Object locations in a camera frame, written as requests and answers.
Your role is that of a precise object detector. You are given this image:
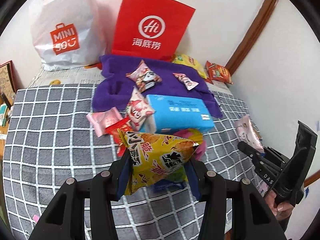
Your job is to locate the fruit print newspaper sheet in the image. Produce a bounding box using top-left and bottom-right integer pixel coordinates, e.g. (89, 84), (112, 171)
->
(28, 63), (105, 88)

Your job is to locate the red Haidilao paper bag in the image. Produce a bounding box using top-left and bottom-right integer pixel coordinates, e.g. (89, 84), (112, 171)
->
(111, 0), (195, 61)

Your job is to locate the brown wooden door frame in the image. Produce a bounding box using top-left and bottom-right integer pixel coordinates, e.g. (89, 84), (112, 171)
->
(226, 0), (279, 75)

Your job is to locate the yellow Lays chips bag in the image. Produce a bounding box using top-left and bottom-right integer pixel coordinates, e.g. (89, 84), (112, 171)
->
(171, 54), (208, 79)

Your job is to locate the right hand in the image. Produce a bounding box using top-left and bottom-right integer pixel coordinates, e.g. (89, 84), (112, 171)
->
(264, 190), (294, 221)

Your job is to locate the grey checked blanket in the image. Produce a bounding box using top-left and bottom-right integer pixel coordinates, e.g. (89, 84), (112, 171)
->
(3, 84), (261, 239)

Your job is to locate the white pink snack packet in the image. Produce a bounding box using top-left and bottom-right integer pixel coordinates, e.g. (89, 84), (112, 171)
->
(125, 87), (155, 131)

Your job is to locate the green blue snack packet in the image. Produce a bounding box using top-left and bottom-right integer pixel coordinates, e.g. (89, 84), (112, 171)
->
(153, 170), (186, 192)

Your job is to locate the pale pink cartoon packet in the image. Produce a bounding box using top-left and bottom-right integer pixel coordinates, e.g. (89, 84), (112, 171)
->
(235, 115), (264, 153)

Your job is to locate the blue tissue pack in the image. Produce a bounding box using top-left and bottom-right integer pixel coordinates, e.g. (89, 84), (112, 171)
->
(140, 94), (214, 134)

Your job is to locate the pink Lotso candy packet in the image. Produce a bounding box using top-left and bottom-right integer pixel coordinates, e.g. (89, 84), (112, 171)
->
(173, 73), (199, 90)

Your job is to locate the purple towel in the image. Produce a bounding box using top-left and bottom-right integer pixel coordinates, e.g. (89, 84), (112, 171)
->
(92, 54), (223, 118)

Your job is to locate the pink yellow snack bag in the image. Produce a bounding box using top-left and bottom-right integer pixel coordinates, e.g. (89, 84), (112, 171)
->
(173, 128), (207, 171)

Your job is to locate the pink panda snack packet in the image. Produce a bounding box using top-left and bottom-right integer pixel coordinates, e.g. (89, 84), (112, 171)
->
(126, 60), (162, 93)

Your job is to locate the red snack packet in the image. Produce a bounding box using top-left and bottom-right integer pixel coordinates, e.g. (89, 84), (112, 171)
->
(105, 116), (133, 157)

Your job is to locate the light pink snack packet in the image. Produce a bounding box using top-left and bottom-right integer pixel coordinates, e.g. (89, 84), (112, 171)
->
(86, 107), (123, 137)

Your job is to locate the yellow crispy snack packet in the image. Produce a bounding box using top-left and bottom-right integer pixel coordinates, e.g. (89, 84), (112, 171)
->
(122, 131), (199, 195)

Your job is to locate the framed picture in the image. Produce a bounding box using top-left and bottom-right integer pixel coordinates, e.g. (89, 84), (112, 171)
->
(0, 61), (17, 104)

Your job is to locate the white Miniso plastic bag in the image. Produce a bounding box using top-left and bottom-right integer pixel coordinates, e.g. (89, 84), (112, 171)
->
(30, 0), (106, 71)

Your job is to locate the orange Lays chips bag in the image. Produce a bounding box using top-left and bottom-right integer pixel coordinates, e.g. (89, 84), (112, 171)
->
(205, 61), (233, 85)

